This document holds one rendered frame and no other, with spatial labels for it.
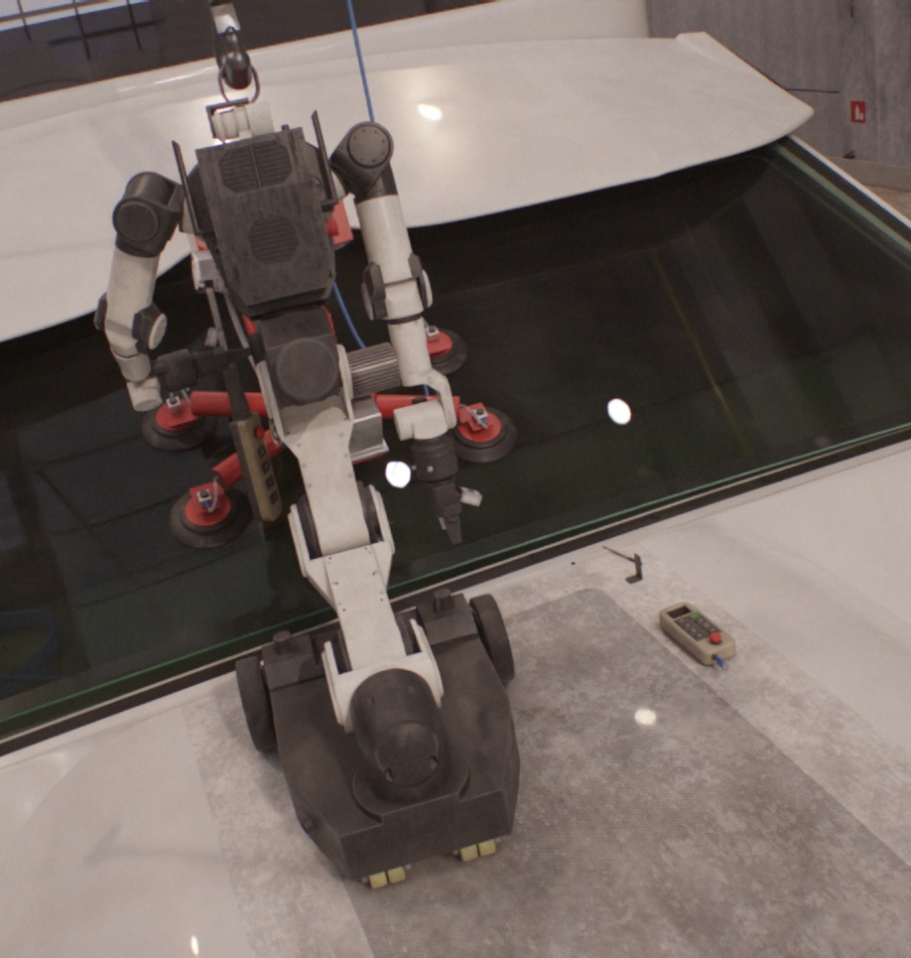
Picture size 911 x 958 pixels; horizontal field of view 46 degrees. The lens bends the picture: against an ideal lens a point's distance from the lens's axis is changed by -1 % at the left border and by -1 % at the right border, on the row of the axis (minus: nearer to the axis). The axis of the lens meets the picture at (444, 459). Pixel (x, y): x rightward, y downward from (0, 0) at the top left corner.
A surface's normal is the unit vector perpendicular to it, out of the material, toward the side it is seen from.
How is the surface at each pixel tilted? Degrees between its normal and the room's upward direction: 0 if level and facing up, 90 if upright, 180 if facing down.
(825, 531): 52
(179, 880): 7
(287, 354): 70
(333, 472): 86
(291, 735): 0
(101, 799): 19
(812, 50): 90
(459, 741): 0
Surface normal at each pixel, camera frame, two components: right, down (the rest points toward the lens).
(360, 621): -0.16, -0.88
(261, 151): 0.14, 0.04
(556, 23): 0.36, 0.33
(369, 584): -0.10, -0.76
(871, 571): 0.27, -0.24
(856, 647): 0.03, -0.94
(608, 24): 0.61, 0.23
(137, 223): 0.06, 0.56
